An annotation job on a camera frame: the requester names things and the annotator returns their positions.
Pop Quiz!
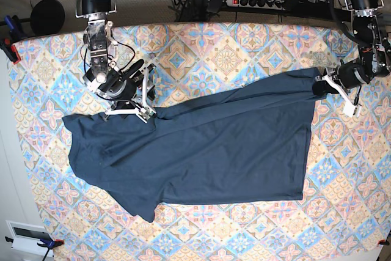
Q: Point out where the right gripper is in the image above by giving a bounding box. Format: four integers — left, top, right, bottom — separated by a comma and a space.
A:
91, 59, 156, 120

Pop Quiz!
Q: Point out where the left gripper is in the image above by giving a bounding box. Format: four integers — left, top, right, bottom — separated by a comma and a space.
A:
312, 59, 371, 96

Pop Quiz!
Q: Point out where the dark blue t-shirt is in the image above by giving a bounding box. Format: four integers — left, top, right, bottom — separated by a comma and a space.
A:
63, 67, 319, 222

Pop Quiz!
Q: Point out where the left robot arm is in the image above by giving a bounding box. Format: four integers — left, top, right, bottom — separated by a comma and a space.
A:
312, 0, 390, 96

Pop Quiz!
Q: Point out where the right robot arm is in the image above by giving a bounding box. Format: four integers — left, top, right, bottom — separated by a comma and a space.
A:
76, 0, 156, 122

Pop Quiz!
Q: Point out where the white power strip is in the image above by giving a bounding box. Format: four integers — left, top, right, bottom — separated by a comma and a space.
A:
225, 0, 284, 10

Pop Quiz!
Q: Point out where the black round stool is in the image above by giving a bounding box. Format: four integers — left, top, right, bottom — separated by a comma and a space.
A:
30, 0, 65, 36

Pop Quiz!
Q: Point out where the patterned tablecloth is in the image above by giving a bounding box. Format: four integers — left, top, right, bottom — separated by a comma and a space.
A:
4, 23, 390, 260

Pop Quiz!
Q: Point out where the red black clamp left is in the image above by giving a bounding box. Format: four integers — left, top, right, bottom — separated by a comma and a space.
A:
0, 39, 21, 64

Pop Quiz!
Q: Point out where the blue clamp bottom left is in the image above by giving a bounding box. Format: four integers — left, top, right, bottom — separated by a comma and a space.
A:
4, 235, 65, 249

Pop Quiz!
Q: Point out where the white floor vent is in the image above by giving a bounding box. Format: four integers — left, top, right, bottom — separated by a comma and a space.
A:
6, 220, 51, 260

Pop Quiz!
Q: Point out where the red clamp bottom right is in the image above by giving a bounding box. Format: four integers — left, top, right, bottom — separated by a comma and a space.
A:
378, 240, 390, 246

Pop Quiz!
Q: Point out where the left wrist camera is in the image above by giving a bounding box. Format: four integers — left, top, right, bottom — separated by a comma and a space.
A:
343, 102, 362, 118

